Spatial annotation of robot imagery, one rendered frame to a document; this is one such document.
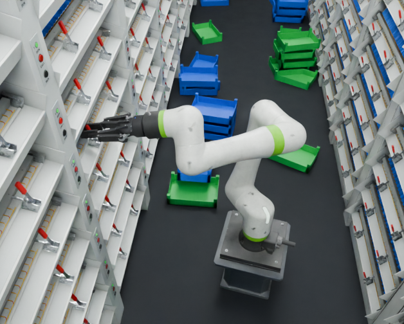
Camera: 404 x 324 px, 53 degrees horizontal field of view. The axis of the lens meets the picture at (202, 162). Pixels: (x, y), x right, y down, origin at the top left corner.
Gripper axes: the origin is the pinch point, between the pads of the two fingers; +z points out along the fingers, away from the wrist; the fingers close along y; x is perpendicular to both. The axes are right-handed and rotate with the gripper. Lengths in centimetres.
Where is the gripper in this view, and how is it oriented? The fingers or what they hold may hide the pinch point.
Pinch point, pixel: (90, 130)
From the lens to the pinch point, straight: 145.7
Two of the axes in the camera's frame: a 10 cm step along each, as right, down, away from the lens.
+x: -1.9, -7.0, -6.9
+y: 0.9, -7.1, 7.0
